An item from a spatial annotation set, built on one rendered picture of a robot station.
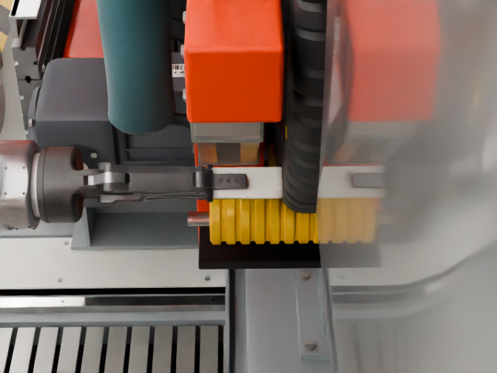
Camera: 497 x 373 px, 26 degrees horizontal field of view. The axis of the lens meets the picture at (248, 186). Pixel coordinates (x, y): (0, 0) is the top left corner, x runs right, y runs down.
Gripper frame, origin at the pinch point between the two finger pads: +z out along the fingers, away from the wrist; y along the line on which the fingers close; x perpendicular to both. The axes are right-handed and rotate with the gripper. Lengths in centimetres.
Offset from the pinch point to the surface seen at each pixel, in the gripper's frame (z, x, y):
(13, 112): -48, 28, -118
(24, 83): -38, 26, -79
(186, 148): -8, 11, -53
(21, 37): -38, 33, -76
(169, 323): -12, -15, -66
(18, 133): -45, 22, -112
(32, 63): -36, 29, -76
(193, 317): -8, -14, -67
